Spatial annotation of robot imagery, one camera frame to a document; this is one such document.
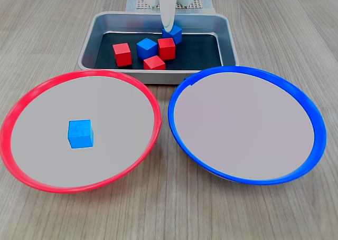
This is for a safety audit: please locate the red-rimmed white plate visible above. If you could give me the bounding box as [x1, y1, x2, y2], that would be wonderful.
[0, 69, 162, 194]

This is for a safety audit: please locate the pale perforated base plate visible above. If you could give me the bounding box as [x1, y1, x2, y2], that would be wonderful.
[136, 0, 205, 10]

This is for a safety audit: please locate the pale translucent sheet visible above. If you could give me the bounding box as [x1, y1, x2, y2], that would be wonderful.
[126, 0, 215, 14]

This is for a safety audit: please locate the blue cube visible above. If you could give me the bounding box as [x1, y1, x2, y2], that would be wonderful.
[67, 119, 95, 149]
[136, 37, 158, 60]
[162, 24, 183, 45]

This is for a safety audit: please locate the steel tray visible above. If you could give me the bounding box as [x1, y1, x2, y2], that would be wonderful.
[78, 11, 240, 85]

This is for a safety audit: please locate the red cube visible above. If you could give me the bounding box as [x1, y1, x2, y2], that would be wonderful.
[143, 55, 166, 71]
[157, 37, 176, 61]
[112, 43, 133, 68]

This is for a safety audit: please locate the black tray mat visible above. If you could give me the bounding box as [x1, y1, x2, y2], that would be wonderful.
[94, 32, 224, 70]

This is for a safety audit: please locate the blue-rimmed white plate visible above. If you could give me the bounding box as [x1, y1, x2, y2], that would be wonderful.
[167, 65, 327, 185]

